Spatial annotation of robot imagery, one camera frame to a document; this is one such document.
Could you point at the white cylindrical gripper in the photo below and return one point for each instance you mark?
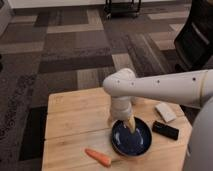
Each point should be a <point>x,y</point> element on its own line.
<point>121,109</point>

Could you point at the dark blue ceramic bowl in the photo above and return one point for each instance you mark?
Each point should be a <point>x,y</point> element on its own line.
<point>131,144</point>

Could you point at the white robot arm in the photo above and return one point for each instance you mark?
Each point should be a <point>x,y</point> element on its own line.
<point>192,89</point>

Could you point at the white cup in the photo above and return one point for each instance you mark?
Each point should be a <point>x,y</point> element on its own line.
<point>133,100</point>

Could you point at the orange carrot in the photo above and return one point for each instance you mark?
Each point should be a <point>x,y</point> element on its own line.
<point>103,159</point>

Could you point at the white rectangular block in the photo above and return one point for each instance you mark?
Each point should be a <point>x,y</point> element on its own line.
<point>166,112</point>

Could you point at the black rectangular block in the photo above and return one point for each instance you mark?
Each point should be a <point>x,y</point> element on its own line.
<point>165,130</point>

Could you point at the black office chair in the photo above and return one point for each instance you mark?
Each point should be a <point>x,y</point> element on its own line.
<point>194,43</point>

